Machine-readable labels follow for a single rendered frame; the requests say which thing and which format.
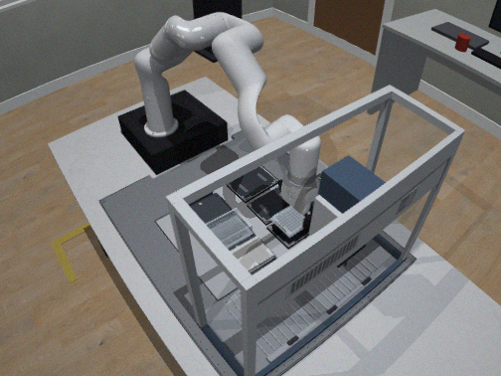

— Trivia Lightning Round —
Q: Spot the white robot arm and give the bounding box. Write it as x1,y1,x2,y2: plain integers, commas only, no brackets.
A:
134,12,327,186

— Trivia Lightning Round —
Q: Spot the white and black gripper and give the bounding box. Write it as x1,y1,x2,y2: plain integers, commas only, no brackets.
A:
277,169,317,229

